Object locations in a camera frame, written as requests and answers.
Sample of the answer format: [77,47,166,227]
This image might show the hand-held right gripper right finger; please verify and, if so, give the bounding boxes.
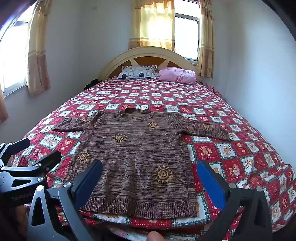
[196,160,273,241]

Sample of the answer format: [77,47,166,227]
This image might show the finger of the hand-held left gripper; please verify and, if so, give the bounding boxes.
[0,138,31,163]
[29,150,62,181]

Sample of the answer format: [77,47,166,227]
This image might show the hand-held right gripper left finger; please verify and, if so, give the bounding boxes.
[26,159,103,241]

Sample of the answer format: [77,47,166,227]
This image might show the brown knit sweater sun pattern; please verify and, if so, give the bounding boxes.
[53,108,232,219]

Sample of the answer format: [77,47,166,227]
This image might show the person's right hand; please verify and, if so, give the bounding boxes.
[147,231,163,241]

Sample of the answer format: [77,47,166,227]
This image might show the orange curtain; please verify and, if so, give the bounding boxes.
[0,86,9,124]

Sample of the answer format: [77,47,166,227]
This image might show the red checkered bear print blanket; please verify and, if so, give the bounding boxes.
[11,77,296,241]

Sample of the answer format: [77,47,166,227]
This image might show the dark cloth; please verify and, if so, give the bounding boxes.
[84,79,102,90]

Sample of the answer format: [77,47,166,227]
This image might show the beige patterned curtain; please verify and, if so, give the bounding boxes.
[26,0,52,96]

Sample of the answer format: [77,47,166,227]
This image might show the pink ruffled bed sheet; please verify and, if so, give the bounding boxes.
[201,82,223,96]

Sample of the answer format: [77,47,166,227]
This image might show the wide framed window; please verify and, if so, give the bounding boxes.
[0,5,35,96]

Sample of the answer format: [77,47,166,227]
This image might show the pink pillow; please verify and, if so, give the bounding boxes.
[157,67,196,84]

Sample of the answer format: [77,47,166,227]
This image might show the grey white patterned pillow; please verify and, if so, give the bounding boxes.
[116,65,158,80]

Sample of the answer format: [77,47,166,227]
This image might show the cream arched bed headboard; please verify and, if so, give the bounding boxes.
[99,46,197,80]

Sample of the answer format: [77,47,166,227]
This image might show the narrow yellow patterned curtain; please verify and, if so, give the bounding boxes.
[198,0,215,79]

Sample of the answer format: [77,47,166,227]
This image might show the small framed window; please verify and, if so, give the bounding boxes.
[174,13,201,61]

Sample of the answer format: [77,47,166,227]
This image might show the yellow sheer curtain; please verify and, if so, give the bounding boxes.
[128,0,175,50]

